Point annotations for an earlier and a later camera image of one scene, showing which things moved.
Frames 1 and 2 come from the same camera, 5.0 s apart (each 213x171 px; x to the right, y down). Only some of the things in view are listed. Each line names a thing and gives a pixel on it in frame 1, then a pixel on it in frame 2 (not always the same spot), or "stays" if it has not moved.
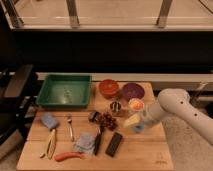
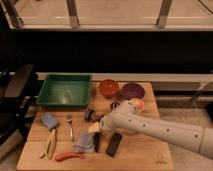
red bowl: (108, 88) stays
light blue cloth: (85, 143) stays
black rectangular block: (113, 144) stays
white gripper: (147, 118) to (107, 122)
